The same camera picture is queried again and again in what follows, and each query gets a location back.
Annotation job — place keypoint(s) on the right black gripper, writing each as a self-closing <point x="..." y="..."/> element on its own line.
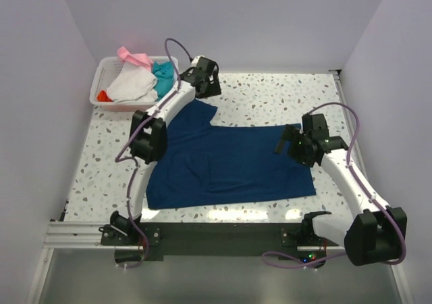
<point x="290" y="136"/>

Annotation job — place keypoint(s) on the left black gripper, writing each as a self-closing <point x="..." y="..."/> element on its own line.
<point x="209" y="86"/>

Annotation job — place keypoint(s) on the blue mickey t-shirt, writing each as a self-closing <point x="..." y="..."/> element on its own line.
<point x="216" y="165"/>

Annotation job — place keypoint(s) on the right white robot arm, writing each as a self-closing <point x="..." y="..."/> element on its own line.
<point x="376" y="231"/>

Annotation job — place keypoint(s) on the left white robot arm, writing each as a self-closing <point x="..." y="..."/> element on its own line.
<point x="148" y="139"/>

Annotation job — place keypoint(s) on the teal t-shirt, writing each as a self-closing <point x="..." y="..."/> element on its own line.
<point x="164" y="73"/>

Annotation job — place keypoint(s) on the white t-shirt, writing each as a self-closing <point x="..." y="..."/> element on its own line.
<point x="134" y="84"/>

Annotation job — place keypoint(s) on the pink t-shirt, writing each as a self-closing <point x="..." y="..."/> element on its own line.
<point x="137" y="59"/>

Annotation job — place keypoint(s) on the orange t-shirt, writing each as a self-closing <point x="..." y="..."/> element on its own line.
<point x="103" y="97"/>

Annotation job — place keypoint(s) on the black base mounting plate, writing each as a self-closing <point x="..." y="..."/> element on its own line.
<point x="155" y="241"/>

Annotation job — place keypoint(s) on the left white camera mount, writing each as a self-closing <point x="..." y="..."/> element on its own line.
<point x="195" y="60"/>

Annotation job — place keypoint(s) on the aluminium frame rail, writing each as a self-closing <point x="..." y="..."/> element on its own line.
<point x="62" y="235"/>

